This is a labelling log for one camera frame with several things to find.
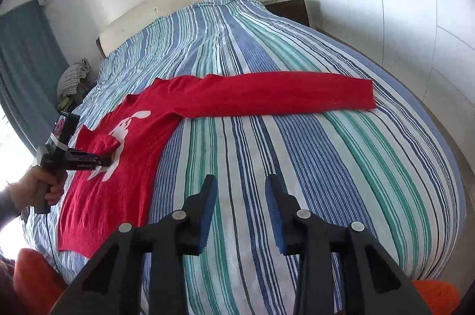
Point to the person's left hand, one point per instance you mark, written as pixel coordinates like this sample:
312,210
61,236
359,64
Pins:
24,192

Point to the teal curtain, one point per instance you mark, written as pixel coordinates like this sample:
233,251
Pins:
31,65

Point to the pile of folded clothes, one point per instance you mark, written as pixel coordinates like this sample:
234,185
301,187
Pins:
72,86

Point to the cream padded headboard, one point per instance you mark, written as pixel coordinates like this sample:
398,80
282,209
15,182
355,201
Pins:
134,20

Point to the orange fuzzy trousers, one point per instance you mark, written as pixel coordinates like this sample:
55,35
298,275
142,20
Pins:
37,287

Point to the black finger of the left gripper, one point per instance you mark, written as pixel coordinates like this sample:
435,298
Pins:
103,161

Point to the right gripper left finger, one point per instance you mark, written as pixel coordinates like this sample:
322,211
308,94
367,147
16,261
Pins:
112,280

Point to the dark wooden nightstand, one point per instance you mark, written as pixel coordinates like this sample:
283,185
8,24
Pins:
294,10

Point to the white wardrobe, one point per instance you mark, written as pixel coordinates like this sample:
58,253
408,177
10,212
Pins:
427,44

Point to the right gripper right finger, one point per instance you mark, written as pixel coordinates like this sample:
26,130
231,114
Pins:
372,282

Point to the striped blue green bedspread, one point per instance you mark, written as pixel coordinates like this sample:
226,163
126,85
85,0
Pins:
389,168

